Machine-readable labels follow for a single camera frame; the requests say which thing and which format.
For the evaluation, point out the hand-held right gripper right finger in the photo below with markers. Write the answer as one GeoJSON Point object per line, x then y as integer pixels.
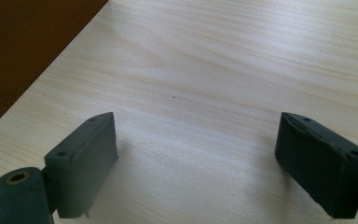
{"type": "Point", "coordinates": [320, 168]}

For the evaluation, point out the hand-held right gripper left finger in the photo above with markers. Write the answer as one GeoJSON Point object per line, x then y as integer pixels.
{"type": "Point", "coordinates": [84, 165]}

